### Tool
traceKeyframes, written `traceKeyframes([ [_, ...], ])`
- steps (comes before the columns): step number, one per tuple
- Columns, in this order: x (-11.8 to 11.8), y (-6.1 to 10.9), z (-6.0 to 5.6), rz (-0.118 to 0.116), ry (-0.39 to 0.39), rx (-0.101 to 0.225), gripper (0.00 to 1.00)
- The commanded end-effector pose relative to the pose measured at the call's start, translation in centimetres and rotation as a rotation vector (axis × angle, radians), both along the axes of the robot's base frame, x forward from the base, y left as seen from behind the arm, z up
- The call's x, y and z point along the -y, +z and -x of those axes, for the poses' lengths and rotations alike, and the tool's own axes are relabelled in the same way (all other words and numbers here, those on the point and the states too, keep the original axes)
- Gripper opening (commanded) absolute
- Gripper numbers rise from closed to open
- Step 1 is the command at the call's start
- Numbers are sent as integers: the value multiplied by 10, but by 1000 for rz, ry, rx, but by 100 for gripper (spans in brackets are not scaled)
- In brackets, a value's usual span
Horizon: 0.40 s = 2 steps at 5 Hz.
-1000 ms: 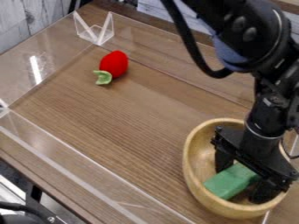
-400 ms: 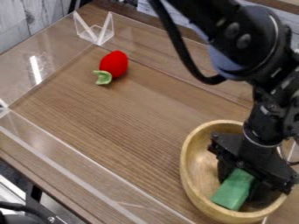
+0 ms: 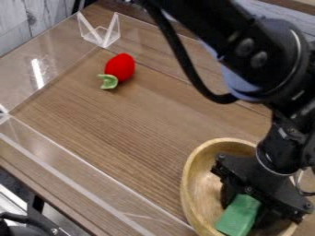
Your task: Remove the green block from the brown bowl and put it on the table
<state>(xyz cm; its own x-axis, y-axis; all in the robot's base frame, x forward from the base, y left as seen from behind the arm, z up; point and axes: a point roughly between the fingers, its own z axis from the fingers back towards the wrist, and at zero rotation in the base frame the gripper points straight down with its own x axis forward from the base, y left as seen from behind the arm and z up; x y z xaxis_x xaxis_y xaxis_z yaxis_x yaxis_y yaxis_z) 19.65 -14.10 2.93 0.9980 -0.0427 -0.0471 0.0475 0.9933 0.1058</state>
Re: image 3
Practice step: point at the clear acrylic tray wall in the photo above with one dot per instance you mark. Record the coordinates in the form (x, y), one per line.
(101, 151)

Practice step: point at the black table leg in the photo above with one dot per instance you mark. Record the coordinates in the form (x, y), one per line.
(35, 206)

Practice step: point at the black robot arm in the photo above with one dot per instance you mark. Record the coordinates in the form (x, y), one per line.
(270, 66)

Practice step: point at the green rectangular block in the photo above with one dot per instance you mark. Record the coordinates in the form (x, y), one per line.
(239, 216)

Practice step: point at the red plush strawberry toy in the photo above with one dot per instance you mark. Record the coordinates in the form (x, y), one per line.
(117, 70)

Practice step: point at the brown wooden bowl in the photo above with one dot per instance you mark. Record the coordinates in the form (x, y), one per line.
(200, 187)

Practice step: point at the clear acrylic corner bracket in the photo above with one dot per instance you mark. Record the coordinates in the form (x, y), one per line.
(101, 36)

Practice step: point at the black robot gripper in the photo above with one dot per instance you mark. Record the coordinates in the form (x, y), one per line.
(283, 204)

